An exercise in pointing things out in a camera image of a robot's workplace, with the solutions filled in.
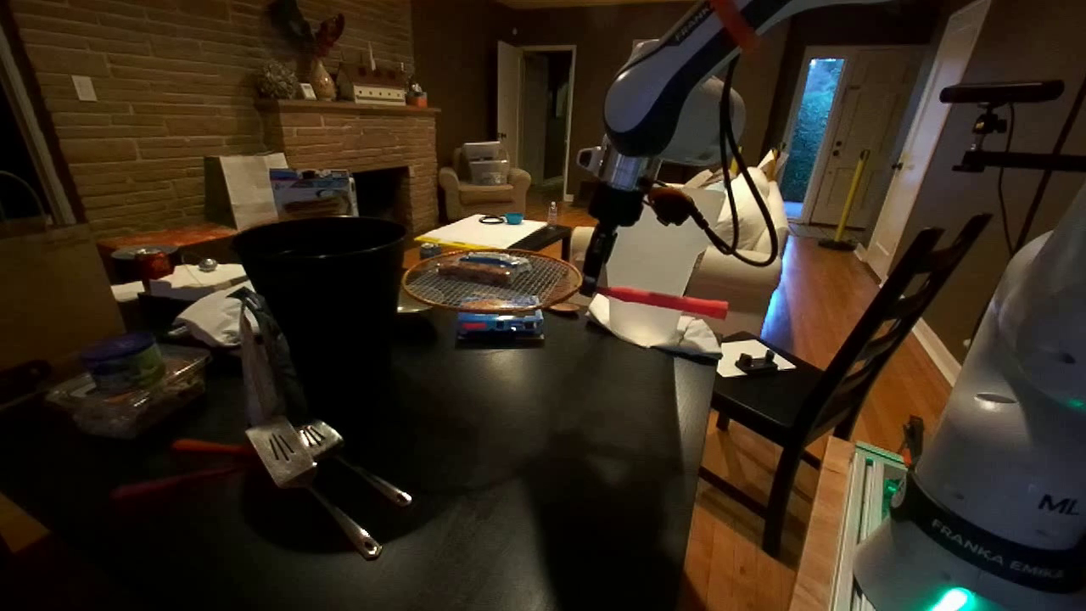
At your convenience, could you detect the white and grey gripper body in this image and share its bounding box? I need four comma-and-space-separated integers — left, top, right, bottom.
576, 68, 746, 228

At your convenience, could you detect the small snack bar object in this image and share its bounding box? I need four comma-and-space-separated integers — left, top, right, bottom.
436, 254, 528, 286

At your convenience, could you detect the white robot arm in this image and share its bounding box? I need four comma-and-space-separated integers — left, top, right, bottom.
585, 0, 1086, 611

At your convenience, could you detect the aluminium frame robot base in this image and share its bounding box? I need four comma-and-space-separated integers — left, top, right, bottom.
831, 443, 905, 611

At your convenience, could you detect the black coffee table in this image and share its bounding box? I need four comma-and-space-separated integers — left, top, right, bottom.
416, 215, 569, 257

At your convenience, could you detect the frosted white plastic pitcher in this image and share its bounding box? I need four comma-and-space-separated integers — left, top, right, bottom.
591, 184, 731, 346

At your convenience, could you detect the beige armchair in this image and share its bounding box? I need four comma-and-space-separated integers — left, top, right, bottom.
436, 141, 533, 220

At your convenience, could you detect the blue card box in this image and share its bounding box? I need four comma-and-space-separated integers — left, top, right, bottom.
455, 308, 543, 343

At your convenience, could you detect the black wooden chair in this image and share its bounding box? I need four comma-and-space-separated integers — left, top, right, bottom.
703, 215, 988, 556

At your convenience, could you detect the brick fireplace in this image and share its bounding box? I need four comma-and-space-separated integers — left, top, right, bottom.
261, 99, 436, 230

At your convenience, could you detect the black bucket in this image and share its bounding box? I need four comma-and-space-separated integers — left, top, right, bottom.
232, 219, 404, 436

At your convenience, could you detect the metal slotted spoon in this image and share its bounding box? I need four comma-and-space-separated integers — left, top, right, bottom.
297, 420, 413, 507

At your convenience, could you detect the metal slotted spatula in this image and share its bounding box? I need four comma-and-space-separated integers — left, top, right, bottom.
235, 294, 386, 563

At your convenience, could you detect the white crumpled paper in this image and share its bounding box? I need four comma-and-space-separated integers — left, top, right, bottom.
171, 286, 243, 349

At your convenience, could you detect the clear plastic food container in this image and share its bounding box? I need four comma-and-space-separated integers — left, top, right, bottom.
48, 336, 209, 439

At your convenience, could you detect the black camera stand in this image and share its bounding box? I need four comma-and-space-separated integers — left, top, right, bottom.
938, 78, 1086, 265

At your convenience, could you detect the red handled utensil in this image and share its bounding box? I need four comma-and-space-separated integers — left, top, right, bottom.
107, 439, 254, 504

